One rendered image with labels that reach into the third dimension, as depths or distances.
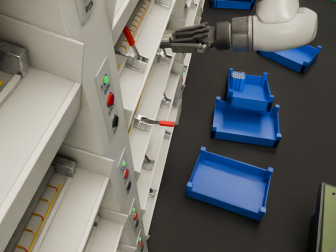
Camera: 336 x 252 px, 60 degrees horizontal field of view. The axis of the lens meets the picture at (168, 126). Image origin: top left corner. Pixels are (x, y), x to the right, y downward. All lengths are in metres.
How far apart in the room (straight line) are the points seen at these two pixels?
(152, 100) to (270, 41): 0.34
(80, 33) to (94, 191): 0.23
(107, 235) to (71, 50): 0.41
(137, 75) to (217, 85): 1.08
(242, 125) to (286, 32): 0.73
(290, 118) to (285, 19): 0.83
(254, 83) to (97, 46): 1.39
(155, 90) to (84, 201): 0.47
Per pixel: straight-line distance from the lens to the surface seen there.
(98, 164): 0.43
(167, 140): 1.19
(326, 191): 1.11
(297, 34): 0.81
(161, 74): 0.89
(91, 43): 0.33
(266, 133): 1.45
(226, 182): 1.26
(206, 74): 1.70
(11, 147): 0.27
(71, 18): 0.29
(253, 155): 1.36
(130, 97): 0.55
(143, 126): 0.73
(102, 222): 0.62
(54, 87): 0.31
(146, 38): 0.69
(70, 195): 0.44
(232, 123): 1.45
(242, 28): 0.81
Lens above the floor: 1.08
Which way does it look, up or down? 50 degrees down
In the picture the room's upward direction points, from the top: straight up
